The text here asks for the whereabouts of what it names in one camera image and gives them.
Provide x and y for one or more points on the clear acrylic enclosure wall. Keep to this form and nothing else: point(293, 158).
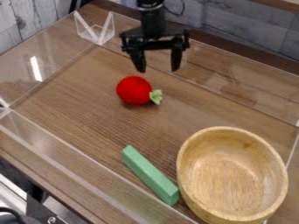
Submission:
point(66, 126)

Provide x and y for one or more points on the black metal frame bracket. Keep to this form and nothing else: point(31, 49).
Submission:
point(44, 209)

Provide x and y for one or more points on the green rectangular block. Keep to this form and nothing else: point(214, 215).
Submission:
point(162, 186)

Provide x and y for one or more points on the red plush fruit green stem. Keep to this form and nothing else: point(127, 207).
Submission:
point(135, 91)

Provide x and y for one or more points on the clear acrylic triangle bracket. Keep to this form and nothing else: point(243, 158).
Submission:
point(94, 33)

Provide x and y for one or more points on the wooden bowl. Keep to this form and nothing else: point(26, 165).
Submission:
point(231, 176)

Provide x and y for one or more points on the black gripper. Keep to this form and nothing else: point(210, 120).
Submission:
point(154, 35)

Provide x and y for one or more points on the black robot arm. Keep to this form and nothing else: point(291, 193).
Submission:
point(151, 3)

